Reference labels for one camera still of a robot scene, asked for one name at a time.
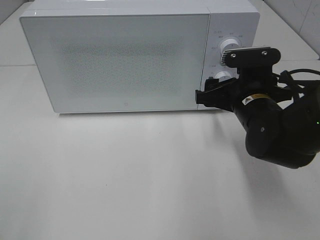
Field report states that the white microwave door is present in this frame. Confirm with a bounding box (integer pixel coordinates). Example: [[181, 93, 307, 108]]
[[20, 14, 209, 114]]

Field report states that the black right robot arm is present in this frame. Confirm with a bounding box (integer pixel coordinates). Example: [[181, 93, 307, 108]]
[[195, 46, 320, 169]]

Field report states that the upper white power knob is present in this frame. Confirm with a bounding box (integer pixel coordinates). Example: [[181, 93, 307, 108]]
[[218, 36, 242, 54]]

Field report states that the white timer knob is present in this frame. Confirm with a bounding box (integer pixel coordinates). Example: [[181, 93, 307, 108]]
[[214, 70, 233, 82]]

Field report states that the white microwave oven body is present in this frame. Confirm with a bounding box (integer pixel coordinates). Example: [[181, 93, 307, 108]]
[[19, 0, 261, 116]]

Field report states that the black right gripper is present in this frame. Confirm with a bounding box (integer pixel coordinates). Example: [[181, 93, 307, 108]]
[[195, 46, 281, 113]]

